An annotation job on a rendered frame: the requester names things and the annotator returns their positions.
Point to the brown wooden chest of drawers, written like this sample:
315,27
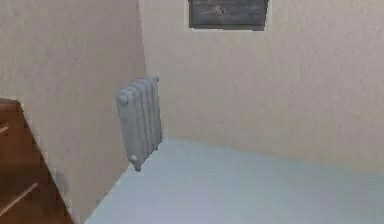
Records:
20,173

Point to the dark framed wall picture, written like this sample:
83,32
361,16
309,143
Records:
228,13

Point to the grey ribbed radiator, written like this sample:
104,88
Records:
140,120

